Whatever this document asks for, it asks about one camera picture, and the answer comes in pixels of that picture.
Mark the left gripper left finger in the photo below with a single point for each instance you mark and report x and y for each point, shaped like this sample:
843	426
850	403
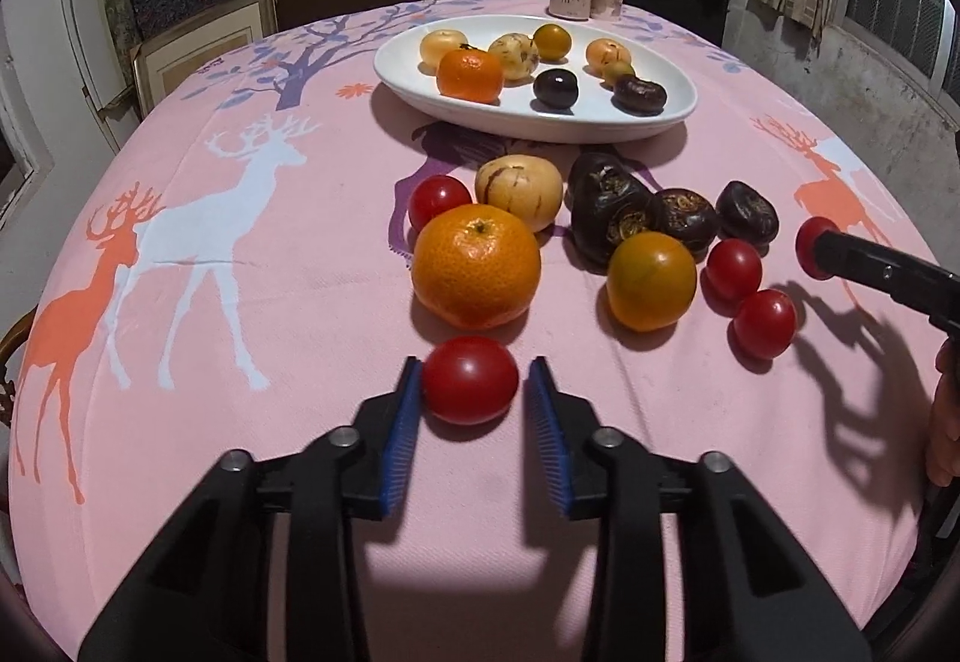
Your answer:
355	471

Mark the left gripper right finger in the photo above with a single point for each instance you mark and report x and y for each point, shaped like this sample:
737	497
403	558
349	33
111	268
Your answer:
597	472

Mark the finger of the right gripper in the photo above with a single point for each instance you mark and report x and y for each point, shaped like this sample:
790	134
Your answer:
914	283

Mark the red cherry tomato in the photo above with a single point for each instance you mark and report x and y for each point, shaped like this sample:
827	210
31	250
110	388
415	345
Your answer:
808	247
734	269
765	324
433	196
469	381

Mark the large orange mandarin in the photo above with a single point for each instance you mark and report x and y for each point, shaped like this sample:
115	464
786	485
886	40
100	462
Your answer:
476	266

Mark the small orange mandarin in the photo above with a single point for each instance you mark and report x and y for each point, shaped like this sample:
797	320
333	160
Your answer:
470	74

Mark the yellow striped pepino melon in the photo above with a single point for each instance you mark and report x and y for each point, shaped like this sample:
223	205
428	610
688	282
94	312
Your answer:
530	188
518	56

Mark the right hand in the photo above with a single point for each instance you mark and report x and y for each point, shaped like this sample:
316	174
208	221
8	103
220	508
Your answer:
943	448

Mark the pink deer tablecloth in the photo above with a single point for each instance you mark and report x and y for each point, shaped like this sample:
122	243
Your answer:
242	266

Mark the white oval plate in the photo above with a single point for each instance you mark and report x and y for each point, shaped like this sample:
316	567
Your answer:
594	118

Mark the small green-yellow fruit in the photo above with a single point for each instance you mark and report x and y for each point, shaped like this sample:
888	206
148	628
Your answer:
613	71

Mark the pale orange persimmon fruit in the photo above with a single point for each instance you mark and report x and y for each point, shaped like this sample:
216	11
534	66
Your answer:
604	51

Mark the pale yellow persimmon fruit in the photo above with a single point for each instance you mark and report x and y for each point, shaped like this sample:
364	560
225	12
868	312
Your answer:
434	46

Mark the small orange-yellow tomato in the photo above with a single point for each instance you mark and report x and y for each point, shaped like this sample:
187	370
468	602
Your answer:
553	42

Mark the framed picture board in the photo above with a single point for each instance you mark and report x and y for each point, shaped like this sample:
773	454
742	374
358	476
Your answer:
161	64

